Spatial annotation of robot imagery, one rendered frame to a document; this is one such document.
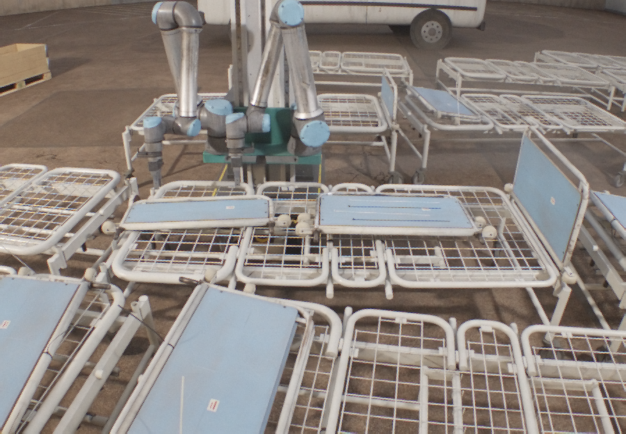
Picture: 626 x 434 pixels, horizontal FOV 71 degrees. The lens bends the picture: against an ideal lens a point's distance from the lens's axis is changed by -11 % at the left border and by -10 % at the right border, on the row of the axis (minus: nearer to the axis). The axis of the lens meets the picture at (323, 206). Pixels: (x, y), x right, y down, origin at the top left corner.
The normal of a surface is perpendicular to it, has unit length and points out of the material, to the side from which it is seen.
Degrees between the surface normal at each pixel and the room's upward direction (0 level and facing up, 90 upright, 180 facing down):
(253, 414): 7
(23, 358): 5
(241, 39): 90
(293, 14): 82
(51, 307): 5
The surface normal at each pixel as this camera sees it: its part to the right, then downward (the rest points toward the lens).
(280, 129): -0.01, 0.48
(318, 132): 0.27, 0.54
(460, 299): 0.02, -0.88
